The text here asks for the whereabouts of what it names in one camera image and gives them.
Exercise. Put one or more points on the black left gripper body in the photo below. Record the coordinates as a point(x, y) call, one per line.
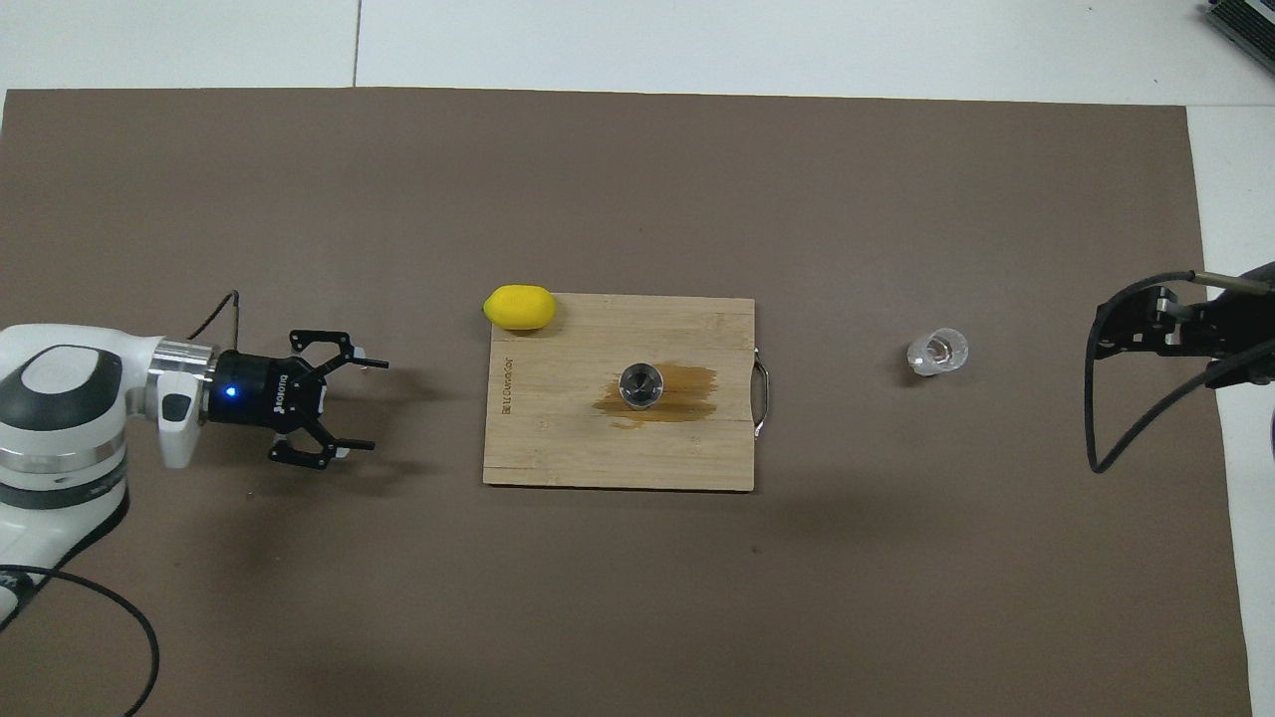
point(259, 393)

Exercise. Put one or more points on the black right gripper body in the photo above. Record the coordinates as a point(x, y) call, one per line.
point(1240, 334)

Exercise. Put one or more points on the small clear glass cup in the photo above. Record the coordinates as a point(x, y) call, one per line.
point(937, 352)

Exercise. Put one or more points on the steel double jigger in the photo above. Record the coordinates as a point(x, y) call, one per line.
point(640, 386)

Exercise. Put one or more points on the yellow lemon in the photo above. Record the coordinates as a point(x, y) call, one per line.
point(519, 307)

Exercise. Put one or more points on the wooden cutting board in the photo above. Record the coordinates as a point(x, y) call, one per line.
point(558, 438)

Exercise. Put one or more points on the grey ribbed device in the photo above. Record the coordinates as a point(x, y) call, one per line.
point(1245, 18)

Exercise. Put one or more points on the brown table mat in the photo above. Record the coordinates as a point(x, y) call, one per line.
point(637, 597)

